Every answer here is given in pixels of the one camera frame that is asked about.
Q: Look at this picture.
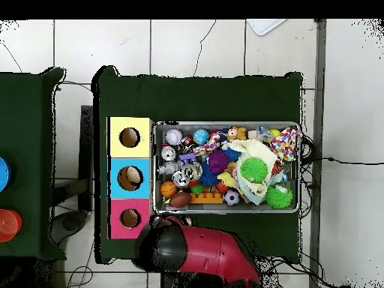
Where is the clear plastic ball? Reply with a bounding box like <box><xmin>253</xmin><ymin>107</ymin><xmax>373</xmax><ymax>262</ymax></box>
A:
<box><xmin>258</xmin><ymin>125</ymin><xmax>273</xmax><ymax>142</ymax></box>

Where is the silver mesh bin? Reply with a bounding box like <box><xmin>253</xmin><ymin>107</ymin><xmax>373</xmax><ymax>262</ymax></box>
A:
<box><xmin>151</xmin><ymin>121</ymin><xmax>302</xmax><ymax>215</ymax></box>

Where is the wooden box with three holes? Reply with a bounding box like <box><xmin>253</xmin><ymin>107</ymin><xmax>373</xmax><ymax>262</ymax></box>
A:
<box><xmin>106</xmin><ymin>116</ymin><xmax>156</xmax><ymax>240</ymax></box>

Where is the brown toy football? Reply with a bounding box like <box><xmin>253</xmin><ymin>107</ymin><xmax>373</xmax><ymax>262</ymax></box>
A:
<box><xmin>169</xmin><ymin>191</ymin><xmax>193</xmax><ymax>209</ymax></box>

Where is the orange toy basketball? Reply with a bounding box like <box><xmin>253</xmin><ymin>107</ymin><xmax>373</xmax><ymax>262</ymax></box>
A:
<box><xmin>160</xmin><ymin>180</ymin><xmax>178</xmax><ymax>199</ymax></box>

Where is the black white soccer ball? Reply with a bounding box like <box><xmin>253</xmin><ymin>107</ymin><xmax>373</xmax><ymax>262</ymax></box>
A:
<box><xmin>223</xmin><ymin>188</ymin><xmax>242</xmax><ymax>207</ymax></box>

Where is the purple spiky ball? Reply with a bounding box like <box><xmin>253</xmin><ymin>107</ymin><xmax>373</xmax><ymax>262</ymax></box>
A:
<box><xmin>207</xmin><ymin>149</ymin><xmax>230</xmax><ymax>174</ymax></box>

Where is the white baseball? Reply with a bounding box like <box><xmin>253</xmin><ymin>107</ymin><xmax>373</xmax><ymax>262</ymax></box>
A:
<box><xmin>165</xmin><ymin>128</ymin><xmax>184</xmax><ymax>146</ymax></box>

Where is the blue globe ball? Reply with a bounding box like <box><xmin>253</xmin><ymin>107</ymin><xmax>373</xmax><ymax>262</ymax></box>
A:
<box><xmin>192</xmin><ymin>128</ymin><xmax>210</xmax><ymax>146</ymax></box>

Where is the green spiky rubber ball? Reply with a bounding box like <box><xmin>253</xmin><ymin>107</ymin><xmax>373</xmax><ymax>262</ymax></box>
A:
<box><xmin>239</xmin><ymin>156</ymin><xmax>269</xmax><ymax>185</ymax></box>

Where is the brown plush monkey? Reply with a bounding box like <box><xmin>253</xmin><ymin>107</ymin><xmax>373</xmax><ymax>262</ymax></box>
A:
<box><xmin>226</xmin><ymin>125</ymin><xmax>248</xmax><ymax>142</ymax></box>

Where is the cream knitted cloth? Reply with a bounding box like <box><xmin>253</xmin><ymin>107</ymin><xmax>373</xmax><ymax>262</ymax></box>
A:
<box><xmin>228</xmin><ymin>138</ymin><xmax>278</xmax><ymax>206</ymax></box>

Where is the black floor stand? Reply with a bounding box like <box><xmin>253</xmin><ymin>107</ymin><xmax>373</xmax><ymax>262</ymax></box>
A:
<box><xmin>49</xmin><ymin>104</ymin><xmax>95</xmax><ymax>245</ymax></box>

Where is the dark green table cloth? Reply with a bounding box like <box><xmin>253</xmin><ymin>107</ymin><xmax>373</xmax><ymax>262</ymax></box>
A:
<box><xmin>92</xmin><ymin>64</ymin><xmax>304</xmax><ymax>265</ymax></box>

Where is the blue cup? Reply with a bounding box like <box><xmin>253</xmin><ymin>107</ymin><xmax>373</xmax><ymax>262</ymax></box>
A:
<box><xmin>0</xmin><ymin>156</ymin><xmax>12</xmax><ymax>193</ymax></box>

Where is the small green covered table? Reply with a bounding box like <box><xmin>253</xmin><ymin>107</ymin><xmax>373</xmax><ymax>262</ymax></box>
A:
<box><xmin>0</xmin><ymin>66</ymin><xmax>68</xmax><ymax>261</ymax></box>

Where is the white tray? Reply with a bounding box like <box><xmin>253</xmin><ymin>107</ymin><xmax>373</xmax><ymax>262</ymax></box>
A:
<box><xmin>245</xmin><ymin>19</ymin><xmax>287</xmax><ymax>37</ymax></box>

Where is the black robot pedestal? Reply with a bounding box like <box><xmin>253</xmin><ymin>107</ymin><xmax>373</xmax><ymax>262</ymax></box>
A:
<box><xmin>160</xmin><ymin>271</ymin><xmax>229</xmax><ymax>288</ymax></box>

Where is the thin black floor cable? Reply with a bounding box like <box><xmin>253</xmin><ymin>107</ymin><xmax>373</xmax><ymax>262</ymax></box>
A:
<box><xmin>301</xmin><ymin>155</ymin><xmax>384</xmax><ymax>167</ymax></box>

